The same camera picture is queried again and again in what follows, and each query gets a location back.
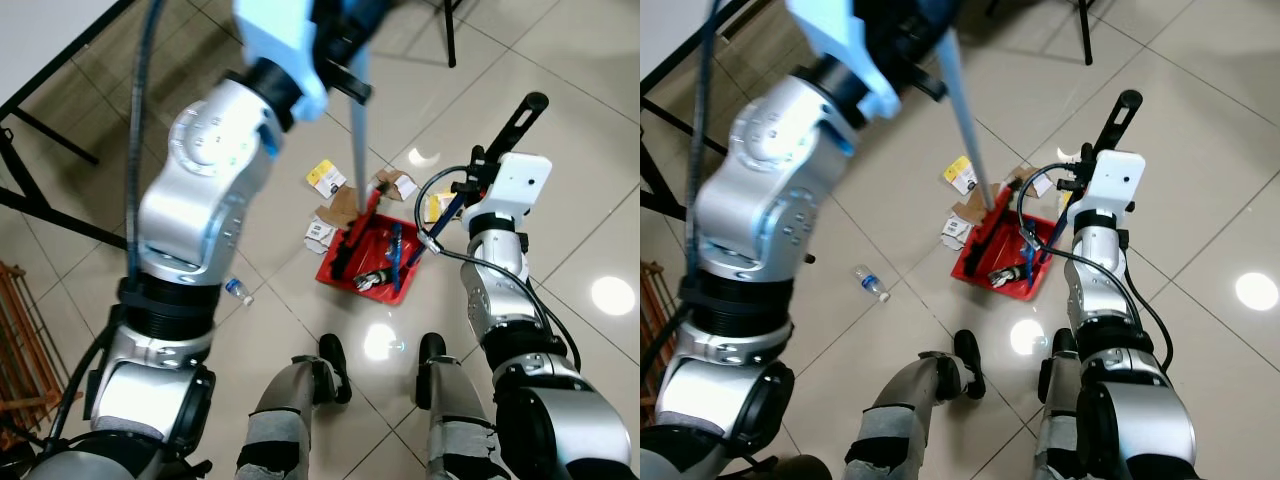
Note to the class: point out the crumpled silver wrapper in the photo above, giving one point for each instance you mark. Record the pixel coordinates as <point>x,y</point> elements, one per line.
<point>1008,275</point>
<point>375,280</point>

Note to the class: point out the blue plastic wrapper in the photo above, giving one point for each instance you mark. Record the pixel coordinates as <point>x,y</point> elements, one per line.
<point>395,245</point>
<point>1028,245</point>

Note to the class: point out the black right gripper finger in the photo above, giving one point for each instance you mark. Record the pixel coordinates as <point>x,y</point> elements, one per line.
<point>520,120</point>
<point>1120,118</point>

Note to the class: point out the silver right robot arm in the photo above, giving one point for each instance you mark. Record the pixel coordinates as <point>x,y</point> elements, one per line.
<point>1140,430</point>
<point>560,430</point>

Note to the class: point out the clear plastic water bottle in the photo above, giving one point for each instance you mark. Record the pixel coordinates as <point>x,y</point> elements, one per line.
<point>238,291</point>
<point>872,284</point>

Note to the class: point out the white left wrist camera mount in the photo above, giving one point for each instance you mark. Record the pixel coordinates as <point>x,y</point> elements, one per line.
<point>275,35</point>
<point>835,35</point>

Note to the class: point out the yellow packet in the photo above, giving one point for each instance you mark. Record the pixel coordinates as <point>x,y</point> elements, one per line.
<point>1064,203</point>
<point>440,205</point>

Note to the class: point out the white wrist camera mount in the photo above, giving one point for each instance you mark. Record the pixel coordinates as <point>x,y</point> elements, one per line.
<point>275,35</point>
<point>520,180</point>
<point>835,35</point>
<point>1118,180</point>

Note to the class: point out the small white box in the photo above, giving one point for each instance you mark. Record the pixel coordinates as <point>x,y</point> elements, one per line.
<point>955,233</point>
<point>320,235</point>

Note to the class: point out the black metal chair leg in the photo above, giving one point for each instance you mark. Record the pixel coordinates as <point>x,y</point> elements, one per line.
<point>450,35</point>
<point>1084,35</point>

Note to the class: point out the robot left leg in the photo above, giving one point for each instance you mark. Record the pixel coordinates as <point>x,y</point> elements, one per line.
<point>280,420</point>
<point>900,420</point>

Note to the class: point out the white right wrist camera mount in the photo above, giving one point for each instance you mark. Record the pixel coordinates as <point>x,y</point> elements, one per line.
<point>520,180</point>
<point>1118,180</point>

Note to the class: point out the robot leg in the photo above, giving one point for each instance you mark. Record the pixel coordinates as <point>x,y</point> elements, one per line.
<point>900,420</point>
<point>455,420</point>
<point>280,420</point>
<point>1065,420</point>

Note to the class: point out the robot right leg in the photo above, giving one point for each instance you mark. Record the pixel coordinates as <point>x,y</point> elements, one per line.
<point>455,420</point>
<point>1065,420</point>

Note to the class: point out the black metal table frame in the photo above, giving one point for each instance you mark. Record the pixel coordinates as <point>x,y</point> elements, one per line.
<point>668,120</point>
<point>60,138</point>

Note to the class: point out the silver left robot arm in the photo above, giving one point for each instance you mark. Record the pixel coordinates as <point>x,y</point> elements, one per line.
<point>760,210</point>
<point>200,200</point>

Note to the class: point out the yellow white paper card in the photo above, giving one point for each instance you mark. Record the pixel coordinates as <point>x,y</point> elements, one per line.
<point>325,178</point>
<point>960,175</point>

